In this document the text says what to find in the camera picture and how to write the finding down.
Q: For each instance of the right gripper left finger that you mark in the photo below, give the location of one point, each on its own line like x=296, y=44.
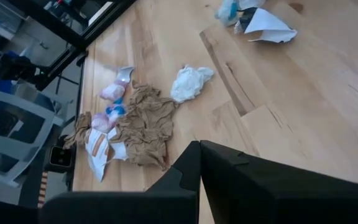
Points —
x=120, y=208

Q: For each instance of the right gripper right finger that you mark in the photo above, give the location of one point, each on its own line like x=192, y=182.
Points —
x=291, y=199

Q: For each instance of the white square plastic piece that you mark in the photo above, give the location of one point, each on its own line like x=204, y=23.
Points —
x=119, y=152

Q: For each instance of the white mailer orange print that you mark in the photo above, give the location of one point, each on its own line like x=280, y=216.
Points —
x=99, y=155

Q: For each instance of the large brown paper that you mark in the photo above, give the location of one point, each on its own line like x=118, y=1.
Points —
x=145, y=124

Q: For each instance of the small pink plastic wad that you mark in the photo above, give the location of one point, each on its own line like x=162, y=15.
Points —
x=100, y=122

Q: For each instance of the blue pink plastic wad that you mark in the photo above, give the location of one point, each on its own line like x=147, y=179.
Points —
x=117, y=109

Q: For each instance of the white angular plastic scrap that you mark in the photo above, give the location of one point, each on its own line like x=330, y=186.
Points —
x=124, y=74

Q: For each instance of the white tissue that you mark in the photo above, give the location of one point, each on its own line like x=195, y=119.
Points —
x=191, y=82

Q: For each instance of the white wrapper with black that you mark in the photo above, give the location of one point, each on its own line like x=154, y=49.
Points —
x=269, y=28

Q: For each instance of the pale blue wrapper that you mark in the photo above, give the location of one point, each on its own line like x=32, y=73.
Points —
x=227, y=12

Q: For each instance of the grey plastic cart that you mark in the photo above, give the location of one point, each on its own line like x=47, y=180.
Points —
x=26, y=105

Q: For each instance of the black table-level camera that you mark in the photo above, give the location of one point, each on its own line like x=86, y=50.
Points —
x=60, y=155

